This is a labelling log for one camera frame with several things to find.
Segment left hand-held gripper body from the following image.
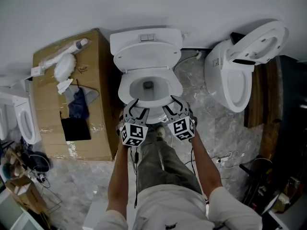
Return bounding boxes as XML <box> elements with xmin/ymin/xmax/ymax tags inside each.
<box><xmin>119</xmin><ymin>117</ymin><xmax>149</xmax><ymax>148</ymax></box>

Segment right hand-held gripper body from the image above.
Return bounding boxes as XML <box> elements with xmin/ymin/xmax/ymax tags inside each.
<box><xmin>167</xmin><ymin>115</ymin><xmax>196</xmax><ymax>141</ymax></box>

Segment person's left forearm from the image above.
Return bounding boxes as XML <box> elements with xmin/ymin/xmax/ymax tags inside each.
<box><xmin>107</xmin><ymin>141</ymin><xmax>132</xmax><ymax>212</ymax></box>

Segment person's right forearm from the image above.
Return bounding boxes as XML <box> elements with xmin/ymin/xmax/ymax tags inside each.
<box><xmin>190</xmin><ymin>135</ymin><xmax>224</xmax><ymax>196</ymax></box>

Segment oval white smart toilet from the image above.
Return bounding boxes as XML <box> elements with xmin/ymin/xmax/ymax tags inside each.
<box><xmin>204</xmin><ymin>38</ymin><xmax>255</xmax><ymax>114</ymax></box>

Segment white toilet with square tank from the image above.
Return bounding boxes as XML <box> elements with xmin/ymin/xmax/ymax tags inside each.
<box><xmin>109</xmin><ymin>27</ymin><xmax>184</xmax><ymax>125</ymax></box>

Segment tall slim white toilet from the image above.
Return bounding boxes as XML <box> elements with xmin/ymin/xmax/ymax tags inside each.
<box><xmin>0</xmin><ymin>86</ymin><xmax>42</xmax><ymax>145</ymax></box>

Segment person's right hand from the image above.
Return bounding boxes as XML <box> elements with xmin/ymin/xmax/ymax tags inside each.
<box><xmin>187</xmin><ymin>103</ymin><xmax>198</xmax><ymax>129</ymax></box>

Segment person's dirty white shoe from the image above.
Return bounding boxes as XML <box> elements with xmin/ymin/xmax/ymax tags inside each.
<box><xmin>155</xmin><ymin>125</ymin><xmax>166</xmax><ymax>141</ymax></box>

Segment person's grey trousers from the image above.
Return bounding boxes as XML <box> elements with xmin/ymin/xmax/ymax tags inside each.
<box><xmin>137</xmin><ymin>126</ymin><xmax>202</xmax><ymax>194</ymax></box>

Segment dark blue cloth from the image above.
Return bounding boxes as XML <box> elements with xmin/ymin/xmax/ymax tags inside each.
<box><xmin>68</xmin><ymin>87</ymin><xmax>90</xmax><ymax>119</ymax></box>

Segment black flat bag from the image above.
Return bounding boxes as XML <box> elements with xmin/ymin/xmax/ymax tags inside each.
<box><xmin>59</xmin><ymin>111</ymin><xmax>92</xmax><ymax>142</ymax></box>

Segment crumpled white paper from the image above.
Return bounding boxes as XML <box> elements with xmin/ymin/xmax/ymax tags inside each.
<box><xmin>57</xmin><ymin>78</ymin><xmax>74</xmax><ymax>95</ymax></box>

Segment dark wooden plank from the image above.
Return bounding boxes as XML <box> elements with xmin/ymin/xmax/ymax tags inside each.
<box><xmin>244</xmin><ymin>63</ymin><xmax>268</xmax><ymax>129</ymax></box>
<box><xmin>260</xmin><ymin>56</ymin><xmax>283</xmax><ymax>160</ymax></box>

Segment large brown cardboard box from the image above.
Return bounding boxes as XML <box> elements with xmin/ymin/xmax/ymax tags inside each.
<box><xmin>32</xmin><ymin>27</ymin><xmax>125</xmax><ymax>162</ymax></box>

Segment person's white shirt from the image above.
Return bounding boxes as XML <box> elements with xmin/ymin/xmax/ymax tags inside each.
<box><xmin>94</xmin><ymin>184</ymin><xmax>263</xmax><ymax>230</ymax></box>

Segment white plastic drain pipe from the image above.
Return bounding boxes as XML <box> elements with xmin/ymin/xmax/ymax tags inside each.
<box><xmin>39</xmin><ymin>38</ymin><xmax>89</xmax><ymax>70</ymax></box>

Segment black chair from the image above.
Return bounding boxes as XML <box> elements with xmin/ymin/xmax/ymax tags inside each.
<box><xmin>239</xmin><ymin>157</ymin><xmax>276</xmax><ymax>210</ymax></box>

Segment white flat board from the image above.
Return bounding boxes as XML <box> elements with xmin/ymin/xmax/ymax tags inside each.
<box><xmin>83</xmin><ymin>199</ymin><xmax>111</xmax><ymax>230</ymax></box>

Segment small white box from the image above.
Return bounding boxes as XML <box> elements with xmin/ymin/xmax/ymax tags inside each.
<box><xmin>30</xmin><ymin>67</ymin><xmax>45</xmax><ymax>77</ymax></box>

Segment small black gadget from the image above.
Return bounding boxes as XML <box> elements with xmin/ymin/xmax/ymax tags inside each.
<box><xmin>20</xmin><ymin>137</ymin><xmax>33</xmax><ymax>153</ymax></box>

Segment black cabinet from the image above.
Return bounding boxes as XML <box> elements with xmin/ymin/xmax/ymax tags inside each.
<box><xmin>275</xmin><ymin>54</ymin><xmax>307</xmax><ymax>158</ymax></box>

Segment teal and beige plush toy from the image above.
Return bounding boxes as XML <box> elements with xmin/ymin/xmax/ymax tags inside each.
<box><xmin>1</xmin><ymin>144</ymin><xmax>27</xmax><ymax>179</ymax></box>

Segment small brown cardboard box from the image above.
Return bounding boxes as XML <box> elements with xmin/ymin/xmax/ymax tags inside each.
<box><xmin>5</xmin><ymin>175</ymin><xmax>47</xmax><ymax>215</ymax></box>

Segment white cabinet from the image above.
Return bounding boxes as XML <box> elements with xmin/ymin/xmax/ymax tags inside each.
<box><xmin>0</xmin><ymin>193</ymin><xmax>38</xmax><ymax>230</ymax></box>

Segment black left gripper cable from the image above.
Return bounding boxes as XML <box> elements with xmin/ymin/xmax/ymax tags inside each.
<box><xmin>130</xmin><ymin>145</ymin><xmax>140</xmax><ymax>209</ymax></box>

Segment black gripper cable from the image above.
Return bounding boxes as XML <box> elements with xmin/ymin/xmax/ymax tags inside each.
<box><xmin>130</xmin><ymin>145</ymin><xmax>140</xmax><ymax>209</ymax></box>
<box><xmin>190</xmin><ymin>140</ymin><xmax>219</xmax><ymax>194</ymax></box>

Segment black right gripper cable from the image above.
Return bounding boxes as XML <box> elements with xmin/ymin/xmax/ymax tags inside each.
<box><xmin>190</xmin><ymin>140</ymin><xmax>219</xmax><ymax>194</ymax></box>

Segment white water hose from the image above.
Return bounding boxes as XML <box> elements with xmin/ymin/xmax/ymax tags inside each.
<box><xmin>174</xmin><ymin>50</ymin><xmax>203</xmax><ymax>70</ymax></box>

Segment white charger cables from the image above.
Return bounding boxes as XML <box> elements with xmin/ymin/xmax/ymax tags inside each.
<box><xmin>219</xmin><ymin>151</ymin><xmax>245</xmax><ymax>170</ymax></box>

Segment white plug with tangled cables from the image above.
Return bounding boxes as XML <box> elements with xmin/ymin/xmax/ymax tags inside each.
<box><xmin>28</xmin><ymin>169</ymin><xmax>51</xmax><ymax>189</ymax></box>

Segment thin wire rack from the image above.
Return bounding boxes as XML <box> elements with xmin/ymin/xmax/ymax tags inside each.
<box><xmin>31</xmin><ymin>183</ymin><xmax>63</xmax><ymax>215</ymax></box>

